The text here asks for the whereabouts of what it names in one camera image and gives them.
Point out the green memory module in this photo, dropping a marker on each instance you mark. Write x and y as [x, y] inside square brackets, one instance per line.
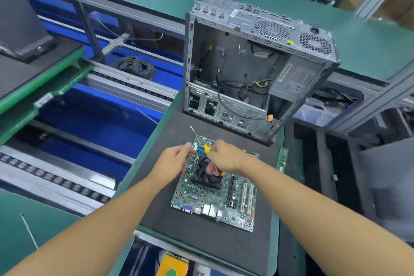
[283, 157]

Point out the thick aluminium frame post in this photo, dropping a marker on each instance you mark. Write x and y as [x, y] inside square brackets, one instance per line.
[375, 101]

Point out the person's left hand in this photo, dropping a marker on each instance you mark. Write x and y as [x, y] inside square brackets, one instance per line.
[171, 162]

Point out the green motherboard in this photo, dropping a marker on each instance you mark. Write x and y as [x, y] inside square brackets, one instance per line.
[213, 201]

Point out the silver computer case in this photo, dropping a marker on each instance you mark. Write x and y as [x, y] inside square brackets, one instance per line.
[19, 20]

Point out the person's left forearm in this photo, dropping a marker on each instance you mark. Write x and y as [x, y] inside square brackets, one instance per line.
[90, 240]

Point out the clear plastic bag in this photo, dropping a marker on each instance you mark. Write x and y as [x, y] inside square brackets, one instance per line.
[317, 114]

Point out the dark grey computer case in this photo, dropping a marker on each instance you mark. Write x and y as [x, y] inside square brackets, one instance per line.
[220, 46]

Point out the silver power supply unit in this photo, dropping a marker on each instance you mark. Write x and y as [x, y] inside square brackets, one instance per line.
[297, 78]

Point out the black CPU fan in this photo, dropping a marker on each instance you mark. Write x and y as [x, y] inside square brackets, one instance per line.
[208, 174]

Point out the black divided foam tray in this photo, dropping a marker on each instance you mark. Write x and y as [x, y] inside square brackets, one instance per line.
[310, 175]

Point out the yellow box green button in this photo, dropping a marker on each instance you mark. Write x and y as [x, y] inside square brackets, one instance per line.
[171, 266]

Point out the aluminium conveyor frame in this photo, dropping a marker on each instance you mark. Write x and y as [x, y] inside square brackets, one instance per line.
[84, 149]

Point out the grey case side panel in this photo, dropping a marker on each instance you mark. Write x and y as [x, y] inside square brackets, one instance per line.
[391, 188]

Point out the person's right hand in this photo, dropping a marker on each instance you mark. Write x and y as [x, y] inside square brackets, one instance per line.
[226, 155]

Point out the person's right forearm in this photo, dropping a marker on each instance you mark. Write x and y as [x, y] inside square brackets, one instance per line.
[323, 214]

